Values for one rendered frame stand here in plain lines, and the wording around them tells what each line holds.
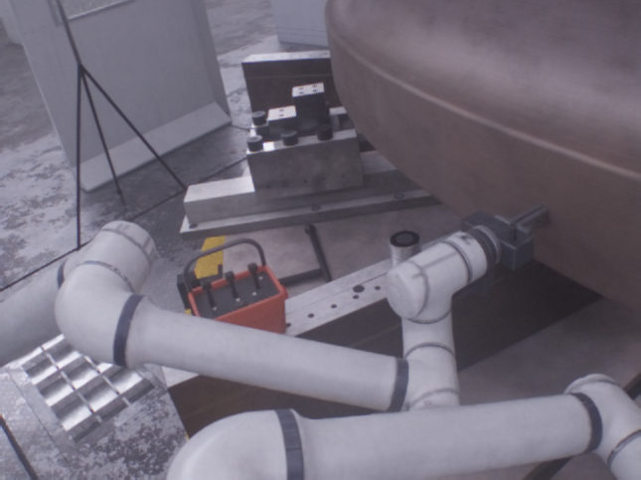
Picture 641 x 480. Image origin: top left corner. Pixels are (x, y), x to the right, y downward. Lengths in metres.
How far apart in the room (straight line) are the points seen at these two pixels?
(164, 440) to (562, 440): 1.58
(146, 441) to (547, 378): 1.35
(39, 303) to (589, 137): 1.03
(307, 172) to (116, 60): 2.24
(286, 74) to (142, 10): 1.32
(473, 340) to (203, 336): 0.97
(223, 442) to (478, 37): 1.02
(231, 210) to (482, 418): 1.88
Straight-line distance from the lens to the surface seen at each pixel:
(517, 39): 1.28
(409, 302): 0.94
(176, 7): 4.45
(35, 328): 1.19
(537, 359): 1.80
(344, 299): 1.43
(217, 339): 0.90
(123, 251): 1.03
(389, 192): 2.48
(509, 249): 1.03
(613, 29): 1.13
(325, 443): 0.70
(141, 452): 2.19
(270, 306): 1.29
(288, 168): 2.31
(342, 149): 2.28
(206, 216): 2.54
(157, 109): 4.43
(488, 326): 1.70
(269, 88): 3.52
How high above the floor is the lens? 1.59
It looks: 31 degrees down
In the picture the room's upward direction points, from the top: 11 degrees counter-clockwise
